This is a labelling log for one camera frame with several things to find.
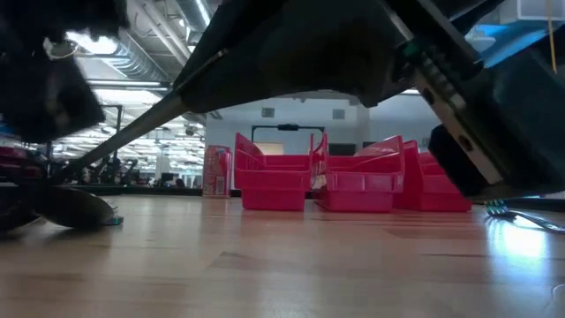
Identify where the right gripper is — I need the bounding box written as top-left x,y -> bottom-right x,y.
383,0 -> 565,199

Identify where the red plastic bin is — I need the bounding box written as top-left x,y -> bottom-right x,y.
311,134 -> 405,214
392,140 -> 473,213
233,132 -> 315,211

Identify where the iridescent fork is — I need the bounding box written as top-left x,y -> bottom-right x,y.
484,199 -> 565,233

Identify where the red shelving unit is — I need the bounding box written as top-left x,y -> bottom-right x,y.
0,143 -> 32,182

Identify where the black gantry robot station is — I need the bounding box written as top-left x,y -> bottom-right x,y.
43,103 -> 149,186

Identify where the long ceiling light bar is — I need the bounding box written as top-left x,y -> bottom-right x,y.
86,79 -> 420,96

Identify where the red soda can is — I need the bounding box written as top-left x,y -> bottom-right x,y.
201,144 -> 233,198

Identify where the yellow ceiling cord reel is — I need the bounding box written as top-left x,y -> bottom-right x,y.
42,38 -> 80,62

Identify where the black portal frame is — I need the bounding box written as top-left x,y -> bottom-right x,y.
250,123 -> 327,154

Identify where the dark wall screen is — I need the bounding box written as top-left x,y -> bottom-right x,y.
328,142 -> 357,156

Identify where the silver ceiling air duct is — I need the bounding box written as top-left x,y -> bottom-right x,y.
65,0 -> 222,125

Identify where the yellow hanging cord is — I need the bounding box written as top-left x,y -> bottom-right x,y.
546,0 -> 559,75

